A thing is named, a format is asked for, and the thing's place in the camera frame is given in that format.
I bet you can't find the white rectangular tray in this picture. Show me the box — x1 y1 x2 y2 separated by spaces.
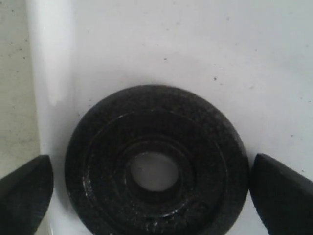
26 0 313 235

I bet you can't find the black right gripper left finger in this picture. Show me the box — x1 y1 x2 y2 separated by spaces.
0 155 54 235

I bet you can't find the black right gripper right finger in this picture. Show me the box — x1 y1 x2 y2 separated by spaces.
249 154 313 235

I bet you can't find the black weight plate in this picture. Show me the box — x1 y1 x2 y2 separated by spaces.
65 85 249 235

